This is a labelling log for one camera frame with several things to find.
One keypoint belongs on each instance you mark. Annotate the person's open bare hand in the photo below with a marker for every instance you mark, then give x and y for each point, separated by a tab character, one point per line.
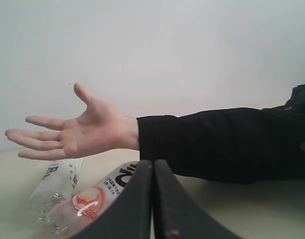
100	128

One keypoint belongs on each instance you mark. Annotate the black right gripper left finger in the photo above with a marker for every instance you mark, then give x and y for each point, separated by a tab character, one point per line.
129	216

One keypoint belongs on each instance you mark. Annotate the pink peach label bottle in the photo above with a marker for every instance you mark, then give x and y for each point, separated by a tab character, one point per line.
72	215

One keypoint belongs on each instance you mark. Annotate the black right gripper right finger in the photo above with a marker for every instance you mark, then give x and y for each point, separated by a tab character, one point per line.
176	215

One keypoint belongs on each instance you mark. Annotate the clear bottle blue label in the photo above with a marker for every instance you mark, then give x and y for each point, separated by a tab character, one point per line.
56	185

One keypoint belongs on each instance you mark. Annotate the black sleeved forearm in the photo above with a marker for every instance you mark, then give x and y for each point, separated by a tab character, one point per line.
240	145

